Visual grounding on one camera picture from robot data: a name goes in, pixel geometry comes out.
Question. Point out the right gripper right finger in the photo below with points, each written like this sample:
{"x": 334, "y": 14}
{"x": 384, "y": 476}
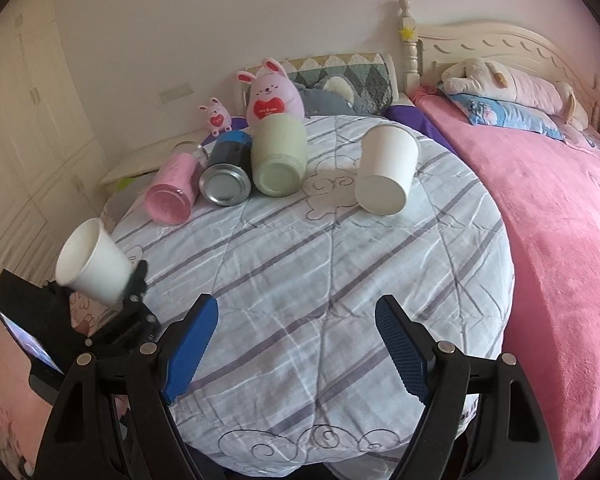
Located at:
{"x": 480, "y": 420}

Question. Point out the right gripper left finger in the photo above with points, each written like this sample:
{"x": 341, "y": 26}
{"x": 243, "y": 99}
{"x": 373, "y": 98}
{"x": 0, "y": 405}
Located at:
{"x": 82, "y": 438}

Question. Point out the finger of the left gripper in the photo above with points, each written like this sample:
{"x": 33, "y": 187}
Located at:
{"x": 136, "y": 288}

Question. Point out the large white paper cup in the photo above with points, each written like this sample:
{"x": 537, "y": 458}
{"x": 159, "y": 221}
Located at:
{"x": 90, "y": 262}

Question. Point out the small white paper cup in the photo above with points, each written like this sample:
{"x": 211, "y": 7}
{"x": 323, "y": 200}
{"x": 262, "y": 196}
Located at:
{"x": 389, "y": 155}

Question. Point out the pale green cup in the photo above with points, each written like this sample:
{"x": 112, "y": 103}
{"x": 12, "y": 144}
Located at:
{"x": 279, "y": 154}

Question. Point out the grey flower pillow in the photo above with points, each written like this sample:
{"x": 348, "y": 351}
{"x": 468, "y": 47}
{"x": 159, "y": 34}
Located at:
{"x": 125, "y": 194}

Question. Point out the pink glass bottle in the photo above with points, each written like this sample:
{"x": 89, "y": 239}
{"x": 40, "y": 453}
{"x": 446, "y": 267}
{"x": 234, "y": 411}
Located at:
{"x": 170, "y": 198}

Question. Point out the phone on left gripper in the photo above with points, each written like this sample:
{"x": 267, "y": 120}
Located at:
{"x": 39, "y": 320}

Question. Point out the striped white quilt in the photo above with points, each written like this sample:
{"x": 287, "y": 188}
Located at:
{"x": 296, "y": 372}

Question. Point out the black blue metal can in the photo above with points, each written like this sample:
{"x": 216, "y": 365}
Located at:
{"x": 226, "y": 180}

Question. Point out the white wardrobe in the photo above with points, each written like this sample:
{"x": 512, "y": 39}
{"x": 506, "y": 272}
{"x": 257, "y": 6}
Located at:
{"x": 50, "y": 160}

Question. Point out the small pink rabbit plush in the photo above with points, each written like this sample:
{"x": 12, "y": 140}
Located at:
{"x": 218, "y": 119}

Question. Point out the pink fleece blanket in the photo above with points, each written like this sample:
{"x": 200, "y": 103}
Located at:
{"x": 549, "y": 197}

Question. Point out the purple blanket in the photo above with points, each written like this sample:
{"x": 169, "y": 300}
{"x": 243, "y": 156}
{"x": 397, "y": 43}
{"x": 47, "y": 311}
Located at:
{"x": 411, "y": 116}

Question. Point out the large pink rabbit plush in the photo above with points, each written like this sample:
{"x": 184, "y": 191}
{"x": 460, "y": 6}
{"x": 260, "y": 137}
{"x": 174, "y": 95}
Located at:
{"x": 272, "y": 92}

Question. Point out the blue cartoon pillow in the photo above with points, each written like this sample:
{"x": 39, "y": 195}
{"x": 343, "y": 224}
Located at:
{"x": 487, "y": 112}

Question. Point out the grey plush toy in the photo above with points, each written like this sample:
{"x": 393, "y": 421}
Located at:
{"x": 333, "y": 96}

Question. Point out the patchwork triangle cushion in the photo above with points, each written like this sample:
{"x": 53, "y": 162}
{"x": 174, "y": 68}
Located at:
{"x": 371, "y": 75}

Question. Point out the white long plush dog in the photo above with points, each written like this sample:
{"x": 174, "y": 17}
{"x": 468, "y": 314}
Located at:
{"x": 493, "y": 80}

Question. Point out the cream wooden headboard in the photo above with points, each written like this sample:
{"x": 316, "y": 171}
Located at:
{"x": 428, "y": 49}

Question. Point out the wall socket plate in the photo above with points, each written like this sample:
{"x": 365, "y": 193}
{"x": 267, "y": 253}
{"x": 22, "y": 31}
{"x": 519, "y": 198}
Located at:
{"x": 176, "y": 93}

